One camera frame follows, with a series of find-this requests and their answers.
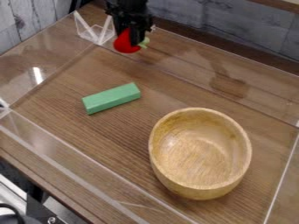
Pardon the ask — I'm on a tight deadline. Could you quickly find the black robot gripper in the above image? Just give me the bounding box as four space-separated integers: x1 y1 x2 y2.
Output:
105 0 153 46

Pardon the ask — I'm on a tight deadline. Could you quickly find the red plush fruit green leaf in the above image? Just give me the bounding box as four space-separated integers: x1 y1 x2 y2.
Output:
113 28 149 53

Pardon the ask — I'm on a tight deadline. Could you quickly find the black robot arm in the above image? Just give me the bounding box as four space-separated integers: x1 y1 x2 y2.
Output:
105 0 154 46

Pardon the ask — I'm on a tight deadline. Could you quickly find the green rectangular block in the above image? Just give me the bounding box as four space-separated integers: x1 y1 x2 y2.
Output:
81 83 141 115

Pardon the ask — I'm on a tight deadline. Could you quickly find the wooden bowl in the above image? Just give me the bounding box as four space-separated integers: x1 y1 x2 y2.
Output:
148 108 252 200

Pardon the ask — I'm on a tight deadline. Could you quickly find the clear acrylic tray enclosure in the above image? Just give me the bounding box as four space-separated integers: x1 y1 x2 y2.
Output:
0 17 299 224

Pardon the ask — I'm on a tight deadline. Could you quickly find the black metal bracket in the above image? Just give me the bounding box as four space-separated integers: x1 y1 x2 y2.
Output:
25 195 66 224

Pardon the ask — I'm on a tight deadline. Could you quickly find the black cable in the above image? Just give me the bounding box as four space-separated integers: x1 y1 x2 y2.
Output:
0 202 26 224

